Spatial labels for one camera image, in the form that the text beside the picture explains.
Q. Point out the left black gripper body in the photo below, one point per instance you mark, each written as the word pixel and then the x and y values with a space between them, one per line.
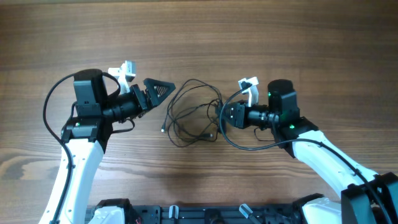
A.
pixel 141 105

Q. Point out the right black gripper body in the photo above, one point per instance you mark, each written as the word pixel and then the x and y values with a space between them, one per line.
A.
pixel 234 115

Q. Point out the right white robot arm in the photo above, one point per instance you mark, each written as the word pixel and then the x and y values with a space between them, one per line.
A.
pixel 365 196

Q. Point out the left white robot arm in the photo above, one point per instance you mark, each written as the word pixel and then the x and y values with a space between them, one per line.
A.
pixel 86 133

